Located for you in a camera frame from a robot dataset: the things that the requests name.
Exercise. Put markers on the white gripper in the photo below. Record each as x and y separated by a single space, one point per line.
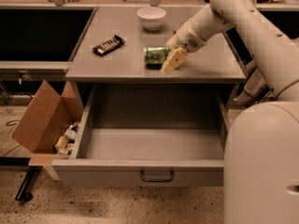
189 38

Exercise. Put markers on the green crushed soda can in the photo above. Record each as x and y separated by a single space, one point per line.
156 54

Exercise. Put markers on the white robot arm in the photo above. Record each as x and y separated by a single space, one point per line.
261 157

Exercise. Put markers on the grey open top drawer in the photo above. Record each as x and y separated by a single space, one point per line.
129 128

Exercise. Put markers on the white ceramic bowl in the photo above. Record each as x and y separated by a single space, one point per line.
151 18

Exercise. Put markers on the grey cabinet counter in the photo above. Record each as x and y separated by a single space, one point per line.
214 63

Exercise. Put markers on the black snack bar wrapper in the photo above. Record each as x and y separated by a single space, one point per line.
108 46

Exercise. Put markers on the brown cardboard box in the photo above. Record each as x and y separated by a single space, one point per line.
46 118

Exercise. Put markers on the trash items in box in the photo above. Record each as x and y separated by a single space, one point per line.
65 143

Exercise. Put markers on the black metal floor stand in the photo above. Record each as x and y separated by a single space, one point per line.
28 179

